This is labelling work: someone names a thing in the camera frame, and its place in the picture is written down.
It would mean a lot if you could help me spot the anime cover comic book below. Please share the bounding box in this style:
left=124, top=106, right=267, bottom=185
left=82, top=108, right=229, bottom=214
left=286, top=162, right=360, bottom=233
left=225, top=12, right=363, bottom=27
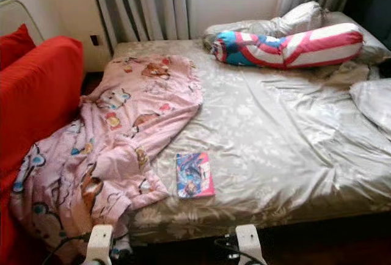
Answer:
left=175, top=151, right=216, bottom=200

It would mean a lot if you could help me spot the red fabric sofa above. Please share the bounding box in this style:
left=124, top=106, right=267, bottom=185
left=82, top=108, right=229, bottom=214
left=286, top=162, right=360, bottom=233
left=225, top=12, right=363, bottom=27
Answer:
left=0, top=36, right=85, bottom=265

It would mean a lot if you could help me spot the red sofa cushion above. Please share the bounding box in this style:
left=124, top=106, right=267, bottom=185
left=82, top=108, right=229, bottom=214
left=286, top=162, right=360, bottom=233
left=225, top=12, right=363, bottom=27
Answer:
left=0, top=24, right=37, bottom=70

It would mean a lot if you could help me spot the pink cartoon print quilt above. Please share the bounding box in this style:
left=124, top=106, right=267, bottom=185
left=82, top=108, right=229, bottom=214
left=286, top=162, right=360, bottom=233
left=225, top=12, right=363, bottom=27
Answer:
left=9, top=54, right=203, bottom=260

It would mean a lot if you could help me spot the bed with grey floral sheet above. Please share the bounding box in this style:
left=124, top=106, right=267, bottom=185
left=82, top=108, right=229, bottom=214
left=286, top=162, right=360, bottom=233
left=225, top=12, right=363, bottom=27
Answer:
left=110, top=12, right=391, bottom=244

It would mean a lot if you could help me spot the red white blue bolster pillow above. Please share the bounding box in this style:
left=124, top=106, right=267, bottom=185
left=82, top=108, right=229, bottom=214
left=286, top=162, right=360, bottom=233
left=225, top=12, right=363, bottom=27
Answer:
left=211, top=23, right=364, bottom=70

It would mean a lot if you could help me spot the crumpled grey pillow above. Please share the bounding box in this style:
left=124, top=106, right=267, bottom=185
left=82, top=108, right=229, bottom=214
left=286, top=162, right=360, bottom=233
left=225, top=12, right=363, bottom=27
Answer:
left=203, top=1, right=324, bottom=46

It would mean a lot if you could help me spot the crumpled beige cloth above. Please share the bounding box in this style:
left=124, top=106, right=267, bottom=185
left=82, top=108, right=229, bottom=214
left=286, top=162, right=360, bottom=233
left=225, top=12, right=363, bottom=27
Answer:
left=324, top=62, right=373, bottom=89

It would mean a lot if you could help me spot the white floral pillow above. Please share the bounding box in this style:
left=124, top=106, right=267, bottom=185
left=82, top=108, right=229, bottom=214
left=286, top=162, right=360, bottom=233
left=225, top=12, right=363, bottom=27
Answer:
left=350, top=79, right=391, bottom=134

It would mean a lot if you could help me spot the beige pillow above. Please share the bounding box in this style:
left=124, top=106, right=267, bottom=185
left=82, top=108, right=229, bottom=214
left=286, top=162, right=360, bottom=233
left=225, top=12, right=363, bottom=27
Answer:
left=321, top=12, right=391, bottom=64

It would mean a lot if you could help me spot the dark teal upholstered chair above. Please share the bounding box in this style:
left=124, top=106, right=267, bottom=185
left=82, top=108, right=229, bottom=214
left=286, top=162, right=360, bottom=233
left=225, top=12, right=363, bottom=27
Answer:
left=342, top=0, right=391, bottom=52

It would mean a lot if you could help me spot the white curved furniture frame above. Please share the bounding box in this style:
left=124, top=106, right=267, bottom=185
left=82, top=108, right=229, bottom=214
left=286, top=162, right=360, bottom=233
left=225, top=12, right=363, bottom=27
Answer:
left=0, top=0, right=45, bottom=46

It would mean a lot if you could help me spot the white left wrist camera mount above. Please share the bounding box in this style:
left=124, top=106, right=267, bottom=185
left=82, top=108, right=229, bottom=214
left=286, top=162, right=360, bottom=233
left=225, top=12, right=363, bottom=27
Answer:
left=86, top=224, right=114, bottom=265

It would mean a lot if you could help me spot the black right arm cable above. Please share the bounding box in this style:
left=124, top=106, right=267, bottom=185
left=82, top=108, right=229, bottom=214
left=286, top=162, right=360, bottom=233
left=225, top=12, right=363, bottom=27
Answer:
left=214, top=234, right=251, bottom=265

